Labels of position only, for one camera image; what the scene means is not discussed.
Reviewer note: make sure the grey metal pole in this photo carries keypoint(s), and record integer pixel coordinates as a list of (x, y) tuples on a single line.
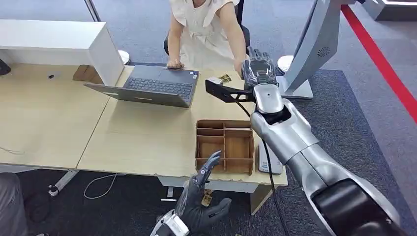
[(92, 10)]

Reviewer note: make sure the brown cardboard box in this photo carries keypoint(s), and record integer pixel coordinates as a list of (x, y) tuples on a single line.
[(87, 75)]

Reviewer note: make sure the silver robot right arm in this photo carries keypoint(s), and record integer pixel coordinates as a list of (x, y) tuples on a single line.
[(303, 146)]

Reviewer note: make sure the red floor tape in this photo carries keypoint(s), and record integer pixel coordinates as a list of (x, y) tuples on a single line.
[(381, 62)]

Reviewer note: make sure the wooden compartment box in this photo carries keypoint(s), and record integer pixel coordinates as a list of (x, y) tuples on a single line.
[(238, 150)]

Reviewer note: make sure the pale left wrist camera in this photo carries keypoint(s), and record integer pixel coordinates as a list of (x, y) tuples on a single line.
[(174, 224)]

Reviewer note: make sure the dark carpet mat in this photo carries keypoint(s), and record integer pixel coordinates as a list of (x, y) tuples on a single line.
[(338, 130)]

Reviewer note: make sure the black object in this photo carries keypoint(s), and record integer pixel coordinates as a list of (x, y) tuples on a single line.
[(4, 67)]

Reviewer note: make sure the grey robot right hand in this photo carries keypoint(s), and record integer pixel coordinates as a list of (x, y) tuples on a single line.
[(259, 70)]

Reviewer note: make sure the person's right hand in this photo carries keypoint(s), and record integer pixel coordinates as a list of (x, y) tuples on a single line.
[(175, 64)]

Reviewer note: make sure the grey laptop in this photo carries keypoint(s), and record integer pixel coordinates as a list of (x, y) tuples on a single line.
[(156, 87)]

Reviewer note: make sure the white desk leg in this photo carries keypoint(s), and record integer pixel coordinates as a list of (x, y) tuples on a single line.
[(63, 182)]

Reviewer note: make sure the grey kiosk stand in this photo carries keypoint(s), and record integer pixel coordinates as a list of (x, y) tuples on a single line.
[(317, 45)]

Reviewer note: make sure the white round base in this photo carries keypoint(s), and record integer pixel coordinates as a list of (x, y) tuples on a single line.
[(124, 57), (284, 63)]

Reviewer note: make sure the white desktop device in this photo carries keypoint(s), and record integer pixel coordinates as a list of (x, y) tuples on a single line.
[(275, 164)]

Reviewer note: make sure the grey platform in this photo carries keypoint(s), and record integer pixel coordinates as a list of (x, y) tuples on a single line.
[(391, 9)]

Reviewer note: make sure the white cabinet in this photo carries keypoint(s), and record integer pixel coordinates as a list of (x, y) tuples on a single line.
[(52, 39)]

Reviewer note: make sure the person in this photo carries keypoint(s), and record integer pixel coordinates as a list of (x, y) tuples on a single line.
[(202, 35)]

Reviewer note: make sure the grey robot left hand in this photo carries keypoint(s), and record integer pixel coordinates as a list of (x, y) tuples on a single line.
[(195, 208)]

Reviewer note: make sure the dark grey bulky object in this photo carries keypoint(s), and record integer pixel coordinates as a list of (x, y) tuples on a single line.
[(11, 205)]

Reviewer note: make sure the person's left hand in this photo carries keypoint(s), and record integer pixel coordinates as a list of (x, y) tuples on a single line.
[(238, 68)]

